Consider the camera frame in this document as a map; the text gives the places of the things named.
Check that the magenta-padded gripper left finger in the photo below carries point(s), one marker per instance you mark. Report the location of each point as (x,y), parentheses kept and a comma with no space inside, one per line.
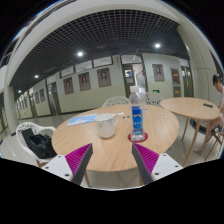
(61,166)

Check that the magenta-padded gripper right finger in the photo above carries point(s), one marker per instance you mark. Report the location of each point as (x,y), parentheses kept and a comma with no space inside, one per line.
(165,166)

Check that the clear blue-labelled water bottle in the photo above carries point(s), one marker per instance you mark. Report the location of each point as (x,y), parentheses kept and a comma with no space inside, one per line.
(137,120)

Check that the black bag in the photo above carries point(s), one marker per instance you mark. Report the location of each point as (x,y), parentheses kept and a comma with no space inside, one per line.
(40,145)

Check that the flat round red coaster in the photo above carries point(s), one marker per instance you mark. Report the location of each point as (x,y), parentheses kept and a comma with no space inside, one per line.
(130,138)

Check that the blue and white booklet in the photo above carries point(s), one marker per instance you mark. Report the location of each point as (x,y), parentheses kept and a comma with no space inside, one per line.
(80,119)

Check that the white plastic lattice chair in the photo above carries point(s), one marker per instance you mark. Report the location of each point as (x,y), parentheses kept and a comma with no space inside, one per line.
(115,101)
(25,126)
(155,98)

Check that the wooden-legged chair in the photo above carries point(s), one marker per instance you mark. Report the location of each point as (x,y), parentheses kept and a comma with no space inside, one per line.
(216,140)

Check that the round wooden side table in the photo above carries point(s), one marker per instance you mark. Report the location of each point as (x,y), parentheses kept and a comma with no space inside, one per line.
(190,108)

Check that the closed dark-framed door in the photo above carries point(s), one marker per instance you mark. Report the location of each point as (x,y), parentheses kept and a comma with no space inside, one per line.
(54,99)

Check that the black phone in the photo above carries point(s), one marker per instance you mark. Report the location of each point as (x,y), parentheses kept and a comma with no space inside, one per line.
(208,105)

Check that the open dark-framed door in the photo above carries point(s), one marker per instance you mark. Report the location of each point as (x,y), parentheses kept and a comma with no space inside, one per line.
(128,83)

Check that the round ceiling lights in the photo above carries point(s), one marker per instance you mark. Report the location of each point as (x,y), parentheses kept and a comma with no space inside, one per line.
(80,53)

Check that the framed wall portraits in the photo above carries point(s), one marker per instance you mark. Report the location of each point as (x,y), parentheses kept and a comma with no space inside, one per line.
(104,77)

